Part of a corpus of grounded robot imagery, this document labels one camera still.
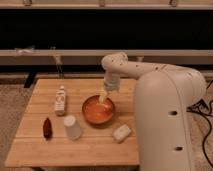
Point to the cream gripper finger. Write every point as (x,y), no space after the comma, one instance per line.
(103,95)

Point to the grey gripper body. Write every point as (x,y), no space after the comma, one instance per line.
(111,82)

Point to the white bottle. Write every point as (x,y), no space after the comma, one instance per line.
(59,106)

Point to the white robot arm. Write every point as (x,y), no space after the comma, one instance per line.
(162,94)

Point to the brown small bottle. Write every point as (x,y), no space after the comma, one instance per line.
(47,129)

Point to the orange bowl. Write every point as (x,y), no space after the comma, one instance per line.
(98,113)

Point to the white sponge block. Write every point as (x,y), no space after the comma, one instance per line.
(121,133)

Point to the wooden table board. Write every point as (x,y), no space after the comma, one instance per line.
(96,147)

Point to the grey horizontal rail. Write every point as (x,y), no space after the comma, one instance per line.
(91,57)

